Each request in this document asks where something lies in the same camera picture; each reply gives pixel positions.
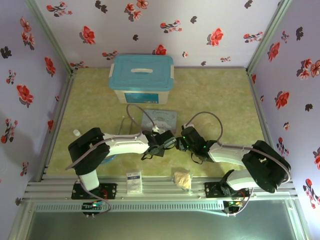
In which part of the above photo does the clear bag with beige contents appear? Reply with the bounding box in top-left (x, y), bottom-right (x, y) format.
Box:
top-left (170, 168), bottom-right (193, 193)

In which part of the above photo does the small white paper packet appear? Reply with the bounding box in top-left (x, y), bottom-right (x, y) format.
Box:
top-left (125, 170), bottom-right (144, 195)

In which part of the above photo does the blue lidded plastic storage box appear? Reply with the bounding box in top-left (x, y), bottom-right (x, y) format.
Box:
top-left (108, 54), bottom-right (175, 106)

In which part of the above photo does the grey left arm cable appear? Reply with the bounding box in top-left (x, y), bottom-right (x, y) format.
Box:
top-left (64, 103), bottom-right (159, 172)

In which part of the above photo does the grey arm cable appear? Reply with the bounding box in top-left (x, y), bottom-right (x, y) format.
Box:
top-left (64, 103), bottom-right (159, 172)
top-left (183, 111), bottom-right (292, 184)

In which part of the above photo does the grey right arm cable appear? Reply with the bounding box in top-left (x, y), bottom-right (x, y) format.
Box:
top-left (183, 111), bottom-right (292, 184)

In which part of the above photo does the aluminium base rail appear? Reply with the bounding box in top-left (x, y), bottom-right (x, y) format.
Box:
top-left (26, 174), bottom-right (298, 201)

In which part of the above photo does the slotted grey cable duct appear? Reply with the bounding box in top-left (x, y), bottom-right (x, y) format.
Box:
top-left (33, 201), bottom-right (226, 214)

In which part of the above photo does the grey right base cable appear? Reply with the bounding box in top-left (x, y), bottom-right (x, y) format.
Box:
top-left (224, 187), bottom-right (255, 217)

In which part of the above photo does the grey base cable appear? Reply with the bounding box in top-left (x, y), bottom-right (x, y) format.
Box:
top-left (224, 187), bottom-right (255, 217)
top-left (76, 176), bottom-right (113, 219)

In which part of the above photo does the grey left base cable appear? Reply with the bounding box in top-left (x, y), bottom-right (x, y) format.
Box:
top-left (76, 176), bottom-right (113, 219)

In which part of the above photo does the aluminium frame post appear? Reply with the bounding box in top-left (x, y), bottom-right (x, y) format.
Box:
top-left (25, 0), bottom-right (77, 76)
top-left (245, 0), bottom-right (294, 76)

